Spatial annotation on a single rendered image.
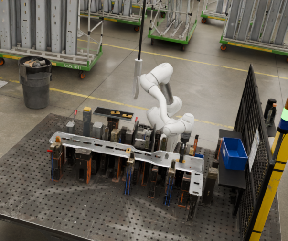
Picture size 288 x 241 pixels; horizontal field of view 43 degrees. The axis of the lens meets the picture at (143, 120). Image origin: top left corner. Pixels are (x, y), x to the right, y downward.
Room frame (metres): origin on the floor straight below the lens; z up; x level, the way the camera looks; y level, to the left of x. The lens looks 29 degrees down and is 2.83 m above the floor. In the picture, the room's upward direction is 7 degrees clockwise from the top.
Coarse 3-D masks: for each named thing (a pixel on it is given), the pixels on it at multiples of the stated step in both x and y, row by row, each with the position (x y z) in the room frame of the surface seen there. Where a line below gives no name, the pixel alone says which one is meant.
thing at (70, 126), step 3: (69, 123) 2.95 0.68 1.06; (72, 123) 2.96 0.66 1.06; (75, 123) 2.98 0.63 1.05; (66, 126) 2.91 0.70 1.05; (69, 126) 2.91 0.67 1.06; (72, 126) 2.91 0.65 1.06; (66, 129) 2.91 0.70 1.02; (69, 129) 2.90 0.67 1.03; (72, 129) 2.90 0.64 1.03; (66, 132) 2.91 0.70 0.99; (69, 132) 2.90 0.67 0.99; (72, 132) 2.90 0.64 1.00; (66, 147) 2.91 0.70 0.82; (66, 150) 2.91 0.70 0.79; (66, 153) 2.91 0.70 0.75; (66, 156) 2.91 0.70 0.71
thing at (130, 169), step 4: (128, 160) 2.50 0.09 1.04; (132, 160) 2.51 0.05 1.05; (128, 164) 2.48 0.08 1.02; (132, 164) 2.48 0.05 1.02; (128, 168) 2.48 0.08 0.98; (132, 168) 2.49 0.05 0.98; (128, 172) 2.48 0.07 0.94; (132, 172) 2.50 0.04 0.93; (128, 176) 2.49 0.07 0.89; (128, 180) 2.49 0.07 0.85; (132, 180) 2.56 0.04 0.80; (128, 184) 2.49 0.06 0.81; (124, 188) 2.49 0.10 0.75; (128, 188) 2.49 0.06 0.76; (132, 188) 2.57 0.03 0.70; (124, 192) 2.49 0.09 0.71; (128, 192) 2.47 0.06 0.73
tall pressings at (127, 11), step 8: (80, 0) 10.28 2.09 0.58; (88, 0) 10.56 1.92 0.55; (96, 0) 10.45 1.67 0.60; (120, 0) 10.59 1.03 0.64; (128, 0) 10.32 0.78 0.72; (80, 8) 10.26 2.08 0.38; (96, 8) 10.28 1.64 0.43; (104, 8) 10.41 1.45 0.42; (120, 8) 10.61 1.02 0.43; (128, 8) 10.31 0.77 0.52
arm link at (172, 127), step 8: (152, 88) 2.94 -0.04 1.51; (160, 96) 2.88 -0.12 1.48; (160, 104) 2.79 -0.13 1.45; (160, 112) 2.69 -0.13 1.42; (168, 120) 2.57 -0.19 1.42; (176, 120) 2.58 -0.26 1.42; (168, 128) 2.49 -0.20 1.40; (176, 128) 2.50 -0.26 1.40; (184, 128) 2.56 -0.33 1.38; (168, 136) 2.49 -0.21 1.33
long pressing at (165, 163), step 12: (60, 132) 2.87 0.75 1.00; (72, 144) 2.70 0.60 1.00; (84, 144) 2.73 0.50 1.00; (108, 144) 2.77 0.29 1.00; (120, 144) 2.79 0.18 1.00; (120, 156) 2.62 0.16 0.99; (144, 156) 2.65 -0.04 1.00; (192, 156) 2.73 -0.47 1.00; (180, 168) 2.54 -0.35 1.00; (192, 168) 2.56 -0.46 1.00
